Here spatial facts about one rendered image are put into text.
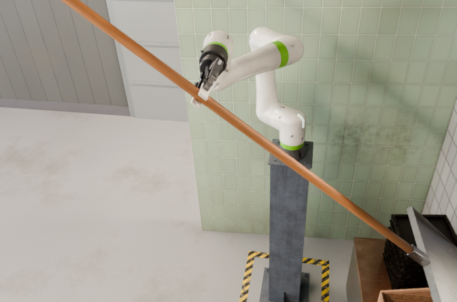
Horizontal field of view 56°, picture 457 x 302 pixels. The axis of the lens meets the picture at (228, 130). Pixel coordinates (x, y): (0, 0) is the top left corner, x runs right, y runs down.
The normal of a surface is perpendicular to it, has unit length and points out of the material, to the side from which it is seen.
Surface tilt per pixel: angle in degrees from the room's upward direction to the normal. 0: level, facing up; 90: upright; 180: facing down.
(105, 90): 90
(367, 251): 0
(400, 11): 90
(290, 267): 90
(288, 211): 90
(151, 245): 0
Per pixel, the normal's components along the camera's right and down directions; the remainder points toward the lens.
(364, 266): -0.05, -0.82
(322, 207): -0.12, 0.57
